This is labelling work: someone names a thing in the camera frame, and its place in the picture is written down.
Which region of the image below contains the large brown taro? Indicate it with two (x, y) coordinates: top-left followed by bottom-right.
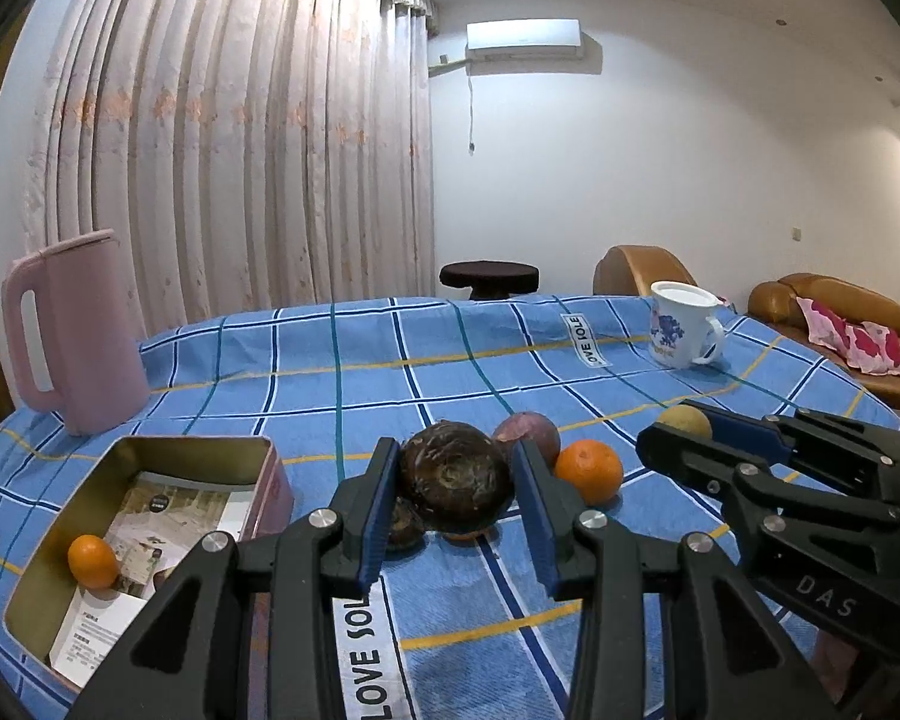
(397, 422), (512, 535)

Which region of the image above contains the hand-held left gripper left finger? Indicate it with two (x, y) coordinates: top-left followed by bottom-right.
(66, 436), (402, 720)

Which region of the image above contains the purple passion fruit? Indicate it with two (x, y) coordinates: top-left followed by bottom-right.
(491, 411), (562, 470)

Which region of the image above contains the printed brochure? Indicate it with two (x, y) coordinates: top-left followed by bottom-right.
(105, 471), (260, 601)

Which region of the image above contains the pale floral curtain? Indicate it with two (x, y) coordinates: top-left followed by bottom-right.
(15, 0), (440, 338)

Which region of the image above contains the white mug with blue print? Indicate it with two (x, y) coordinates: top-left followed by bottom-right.
(649, 280), (726, 370)

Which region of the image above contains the brown leather sofa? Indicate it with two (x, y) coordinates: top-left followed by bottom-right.
(748, 273), (900, 407)

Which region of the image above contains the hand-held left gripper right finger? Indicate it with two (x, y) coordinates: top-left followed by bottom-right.
(511, 439), (845, 720)

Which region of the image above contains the white air conditioner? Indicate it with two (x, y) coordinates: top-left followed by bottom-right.
(465, 17), (586, 65)

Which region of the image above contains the pink electric kettle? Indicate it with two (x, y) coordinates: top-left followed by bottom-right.
(1, 229), (151, 437)

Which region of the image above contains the yellow-green round fruit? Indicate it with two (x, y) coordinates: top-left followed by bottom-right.
(656, 405), (713, 440)

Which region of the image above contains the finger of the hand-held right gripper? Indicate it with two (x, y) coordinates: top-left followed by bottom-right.
(709, 406), (900, 512)
(636, 421), (900, 542)

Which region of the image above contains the brown leather chair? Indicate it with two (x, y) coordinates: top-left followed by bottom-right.
(592, 244), (736, 316)

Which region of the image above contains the pink tin box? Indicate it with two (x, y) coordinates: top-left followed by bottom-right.
(1, 435), (296, 695)

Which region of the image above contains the dark round stool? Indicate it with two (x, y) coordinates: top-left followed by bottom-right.
(439, 260), (541, 301)

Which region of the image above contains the small brown taro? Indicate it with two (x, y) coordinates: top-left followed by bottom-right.
(385, 496), (426, 552)

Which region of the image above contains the white paper leaflet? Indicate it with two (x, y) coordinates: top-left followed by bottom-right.
(49, 586), (147, 691)

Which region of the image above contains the pink floral cushion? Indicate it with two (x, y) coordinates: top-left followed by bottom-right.
(795, 296), (900, 377)

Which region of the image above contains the blue plaid tablecloth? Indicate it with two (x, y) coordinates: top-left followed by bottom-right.
(0, 292), (900, 720)

